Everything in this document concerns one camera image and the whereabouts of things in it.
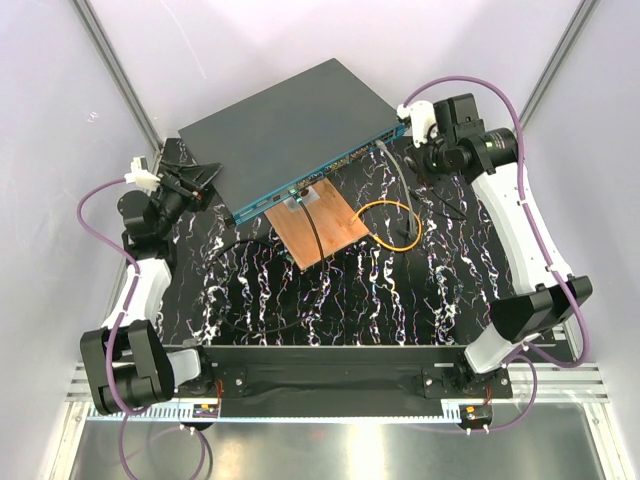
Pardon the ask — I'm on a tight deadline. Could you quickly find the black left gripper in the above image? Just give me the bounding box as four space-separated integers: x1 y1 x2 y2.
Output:
154 161 222 237

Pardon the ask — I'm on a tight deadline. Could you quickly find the grey ethernet cable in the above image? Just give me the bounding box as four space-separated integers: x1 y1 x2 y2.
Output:
375 139 419 239

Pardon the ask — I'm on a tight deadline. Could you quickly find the dark grey network switch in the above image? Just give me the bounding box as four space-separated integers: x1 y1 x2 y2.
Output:
179 58 405 225

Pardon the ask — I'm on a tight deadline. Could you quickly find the black ethernet cable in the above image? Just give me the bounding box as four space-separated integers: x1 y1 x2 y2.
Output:
202 197 351 334

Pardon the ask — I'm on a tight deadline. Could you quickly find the yellow ethernet cable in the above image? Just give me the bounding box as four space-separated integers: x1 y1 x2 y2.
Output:
347 199 424 254

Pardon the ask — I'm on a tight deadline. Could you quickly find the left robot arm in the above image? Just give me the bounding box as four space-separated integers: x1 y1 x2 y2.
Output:
79 157 222 415

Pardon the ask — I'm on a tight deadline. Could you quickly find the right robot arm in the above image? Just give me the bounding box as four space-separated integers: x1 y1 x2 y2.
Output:
397 94 593 397

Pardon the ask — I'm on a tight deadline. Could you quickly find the wooden board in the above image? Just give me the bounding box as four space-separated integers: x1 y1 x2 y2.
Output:
265 179 369 271

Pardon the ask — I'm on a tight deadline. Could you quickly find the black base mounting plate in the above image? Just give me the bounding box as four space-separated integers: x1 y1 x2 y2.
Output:
204 345 513 422

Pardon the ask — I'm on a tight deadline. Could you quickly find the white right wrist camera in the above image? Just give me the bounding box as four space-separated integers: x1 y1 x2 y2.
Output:
396 100 437 148

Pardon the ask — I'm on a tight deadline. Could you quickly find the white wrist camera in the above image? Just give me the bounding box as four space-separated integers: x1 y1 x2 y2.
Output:
124 156 161 192
396 100 437 148

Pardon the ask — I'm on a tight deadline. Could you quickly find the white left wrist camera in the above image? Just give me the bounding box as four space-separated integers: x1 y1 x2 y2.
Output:
124 156 161 192

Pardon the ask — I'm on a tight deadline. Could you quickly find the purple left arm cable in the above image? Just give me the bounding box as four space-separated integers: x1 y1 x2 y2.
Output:
77 179 176 476

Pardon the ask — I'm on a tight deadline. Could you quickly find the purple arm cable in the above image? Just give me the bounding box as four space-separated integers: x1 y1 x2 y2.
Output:
77 179 176 476
404 75 594 431

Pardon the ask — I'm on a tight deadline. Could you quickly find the aluminium frame rail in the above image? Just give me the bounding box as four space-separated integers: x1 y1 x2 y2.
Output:
70 0 164 154

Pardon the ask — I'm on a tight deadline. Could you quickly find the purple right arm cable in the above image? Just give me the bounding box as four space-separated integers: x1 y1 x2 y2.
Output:
404 75 594 431

